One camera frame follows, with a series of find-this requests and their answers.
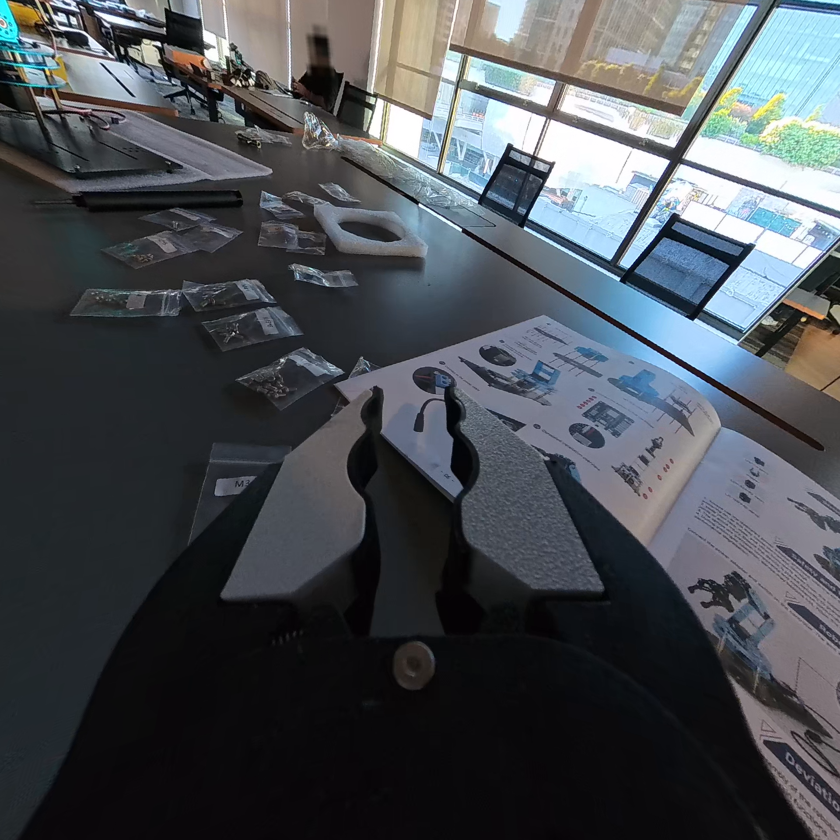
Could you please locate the black screwdriver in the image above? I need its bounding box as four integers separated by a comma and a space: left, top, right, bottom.
34, 189, 244, 213

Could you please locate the white foam ring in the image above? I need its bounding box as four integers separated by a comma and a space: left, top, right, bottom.
313, 202, 429, 258

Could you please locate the adjoining dark desk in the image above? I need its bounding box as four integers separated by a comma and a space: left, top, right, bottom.
341, 134, 840, 500

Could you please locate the scatter of clear screw bags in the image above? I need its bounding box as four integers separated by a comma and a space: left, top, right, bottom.
69, 182, 382, 411

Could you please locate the dark work desk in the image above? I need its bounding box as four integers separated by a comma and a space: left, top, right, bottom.
0, 108, 840, 840

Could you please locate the white foam sheet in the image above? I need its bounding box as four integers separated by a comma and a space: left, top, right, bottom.
0, 108, 273, 193

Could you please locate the black mesh chair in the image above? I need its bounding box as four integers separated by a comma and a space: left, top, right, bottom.
478, 143, 556, 228
620, 213, 757, 321

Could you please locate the small clear screw pouch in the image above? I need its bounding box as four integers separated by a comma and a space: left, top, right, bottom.
189, 443, 293, 546

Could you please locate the crumpled clear plastic wrap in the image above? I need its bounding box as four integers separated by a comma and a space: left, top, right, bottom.
301, 112, 490, 212

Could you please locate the dark office desk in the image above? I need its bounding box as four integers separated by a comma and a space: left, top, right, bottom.
56, 49, 179, 118
161, 56, 385, 142

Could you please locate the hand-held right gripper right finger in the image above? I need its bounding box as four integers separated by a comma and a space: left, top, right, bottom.
434, 386, 606, 636

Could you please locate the printed instruction manual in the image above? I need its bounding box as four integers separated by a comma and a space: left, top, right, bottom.
335, 315, 840, 840

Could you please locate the large window wall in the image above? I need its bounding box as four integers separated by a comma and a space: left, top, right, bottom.
381, 0, 840, 332

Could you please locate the beige roller blind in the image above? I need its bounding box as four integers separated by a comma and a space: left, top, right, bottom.
449, 0, 762, 118
374, 0, 460, 119

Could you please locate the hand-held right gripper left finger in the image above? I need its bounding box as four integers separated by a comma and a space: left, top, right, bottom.
220, 386, 385, 636

